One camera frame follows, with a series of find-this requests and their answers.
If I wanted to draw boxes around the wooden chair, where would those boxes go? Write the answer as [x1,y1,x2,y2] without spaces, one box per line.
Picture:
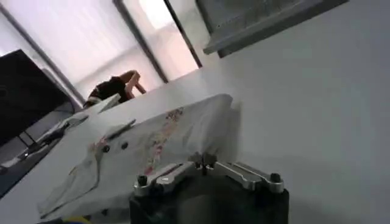
[118,69,147,100]

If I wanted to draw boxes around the dark window post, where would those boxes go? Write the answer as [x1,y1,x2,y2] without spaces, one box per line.
[112,0,170,85]

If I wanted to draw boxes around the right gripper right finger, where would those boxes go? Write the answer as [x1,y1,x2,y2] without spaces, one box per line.
[203,152,285,195]

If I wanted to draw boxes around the dark grey laptop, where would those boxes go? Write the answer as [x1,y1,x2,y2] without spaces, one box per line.
[0,49,76,198]

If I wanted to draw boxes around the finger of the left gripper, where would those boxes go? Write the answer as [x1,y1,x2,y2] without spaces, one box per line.
[103,119,137,141]

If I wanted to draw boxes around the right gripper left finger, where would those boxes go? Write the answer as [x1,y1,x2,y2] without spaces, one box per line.
[133,153,205,197]

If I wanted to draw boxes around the thin black post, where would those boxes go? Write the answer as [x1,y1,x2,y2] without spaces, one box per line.
[163,0,204,69]

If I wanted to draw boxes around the grey metal shelf rack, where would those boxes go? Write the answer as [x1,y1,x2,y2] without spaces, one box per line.
[194,0,350,58]

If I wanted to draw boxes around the grey printed t-shirt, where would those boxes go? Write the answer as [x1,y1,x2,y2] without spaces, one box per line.
[36,93,242,220]

